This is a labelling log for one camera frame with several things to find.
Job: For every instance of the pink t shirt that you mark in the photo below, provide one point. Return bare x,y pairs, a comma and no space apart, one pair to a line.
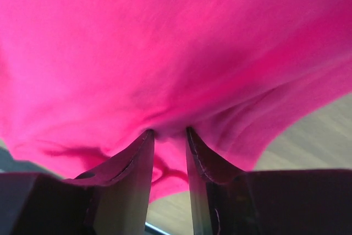
82,79

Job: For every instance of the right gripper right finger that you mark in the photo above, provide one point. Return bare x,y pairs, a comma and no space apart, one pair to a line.
228,200

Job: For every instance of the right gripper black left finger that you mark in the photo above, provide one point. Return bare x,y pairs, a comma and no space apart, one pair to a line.
111,198

